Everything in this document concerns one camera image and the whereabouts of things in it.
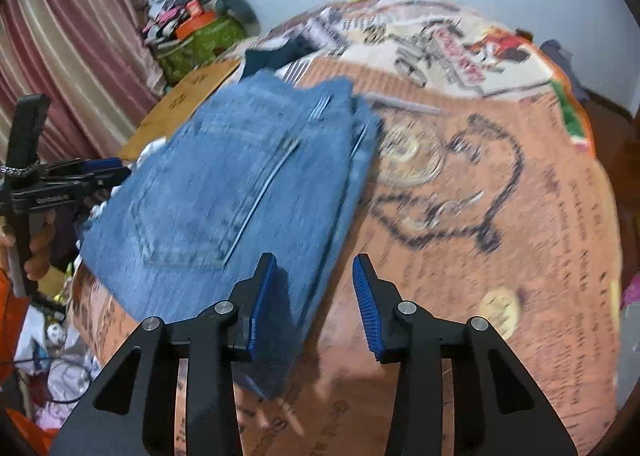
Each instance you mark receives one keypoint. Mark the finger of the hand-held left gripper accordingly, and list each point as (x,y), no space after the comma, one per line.
(110,180)
(102,165)

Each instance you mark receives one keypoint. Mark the grey pillow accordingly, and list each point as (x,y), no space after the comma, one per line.
(235,1)

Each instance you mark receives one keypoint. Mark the striped pink curtain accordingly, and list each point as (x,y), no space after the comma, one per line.
(75,36)

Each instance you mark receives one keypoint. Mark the green storage box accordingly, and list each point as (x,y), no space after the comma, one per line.
(200,49)

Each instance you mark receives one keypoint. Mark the black garment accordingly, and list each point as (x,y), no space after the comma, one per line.
(280,56)

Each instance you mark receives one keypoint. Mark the orange box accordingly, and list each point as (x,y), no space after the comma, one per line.
(192,26)

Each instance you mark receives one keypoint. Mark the printed blanket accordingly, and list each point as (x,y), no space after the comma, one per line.
(475,186)

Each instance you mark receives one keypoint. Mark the blue denim pants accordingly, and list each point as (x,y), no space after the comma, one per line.
(225,176)

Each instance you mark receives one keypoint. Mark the bamboo lap desk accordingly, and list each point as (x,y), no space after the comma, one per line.
(175,101)

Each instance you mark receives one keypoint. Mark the pink cloth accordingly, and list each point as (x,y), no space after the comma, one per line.
(631,291)

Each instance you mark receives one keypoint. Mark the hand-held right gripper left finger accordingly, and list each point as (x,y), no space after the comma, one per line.
(262,306)

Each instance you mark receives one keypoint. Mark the orange cloth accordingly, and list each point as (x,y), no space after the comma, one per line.
(10,326)

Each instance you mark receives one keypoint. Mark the pile of clothes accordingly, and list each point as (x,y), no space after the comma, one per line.
(165,21)

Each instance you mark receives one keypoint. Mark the person's left hand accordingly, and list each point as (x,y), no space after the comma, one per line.
(42,241)

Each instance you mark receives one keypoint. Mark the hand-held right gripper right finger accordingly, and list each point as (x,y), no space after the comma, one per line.
(367,306)

